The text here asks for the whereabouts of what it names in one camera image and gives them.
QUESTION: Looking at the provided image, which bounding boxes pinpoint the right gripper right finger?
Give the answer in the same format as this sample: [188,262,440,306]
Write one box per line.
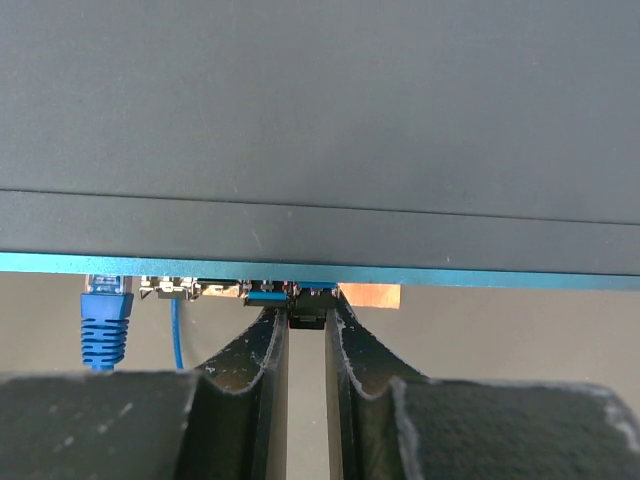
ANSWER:
[325,299,639,479]

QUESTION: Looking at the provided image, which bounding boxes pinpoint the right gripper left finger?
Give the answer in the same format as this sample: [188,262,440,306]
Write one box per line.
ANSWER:
[1,308,288,479]

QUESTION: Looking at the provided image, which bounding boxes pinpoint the silver SFP module plug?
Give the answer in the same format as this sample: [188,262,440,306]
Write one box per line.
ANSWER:
[288,308,327,330]

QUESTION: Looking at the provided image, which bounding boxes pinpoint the dark blue network switch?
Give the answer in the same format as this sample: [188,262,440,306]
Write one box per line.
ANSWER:
[1,1,639,290]

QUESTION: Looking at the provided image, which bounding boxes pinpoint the wooden board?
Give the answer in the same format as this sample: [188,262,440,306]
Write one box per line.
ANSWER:
[339,283,401,310]

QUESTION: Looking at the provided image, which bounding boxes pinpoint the inserted blue latch module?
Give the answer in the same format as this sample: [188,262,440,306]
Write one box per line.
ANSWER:
[244,280,288,308]

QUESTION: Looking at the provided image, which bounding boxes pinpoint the inserted silver SFP module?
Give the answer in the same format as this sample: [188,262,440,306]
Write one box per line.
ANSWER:
[138,276,199,301]

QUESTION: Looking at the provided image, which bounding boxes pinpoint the blue ethernet cable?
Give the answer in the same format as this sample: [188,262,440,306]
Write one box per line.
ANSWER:
[79,273,187,373]

